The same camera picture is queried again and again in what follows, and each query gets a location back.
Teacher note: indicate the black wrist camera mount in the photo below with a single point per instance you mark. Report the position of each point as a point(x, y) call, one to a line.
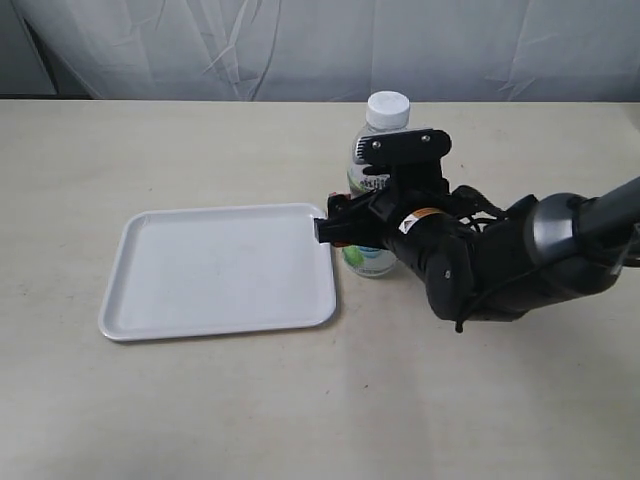
point(411, 158)

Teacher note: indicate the white rectangular plastic tray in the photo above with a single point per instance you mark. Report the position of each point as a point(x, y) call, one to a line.
point(218, 271)

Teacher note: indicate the white wrinkled backdrop curtain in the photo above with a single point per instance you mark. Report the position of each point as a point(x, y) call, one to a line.
point(330, 50)

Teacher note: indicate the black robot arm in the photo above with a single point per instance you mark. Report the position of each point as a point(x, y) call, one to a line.
point(479, 262)

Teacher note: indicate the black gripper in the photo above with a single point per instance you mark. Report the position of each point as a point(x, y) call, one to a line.
point(413, 225)

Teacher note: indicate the clear plastic water bottle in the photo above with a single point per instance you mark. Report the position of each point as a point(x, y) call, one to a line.
point(387, 111)

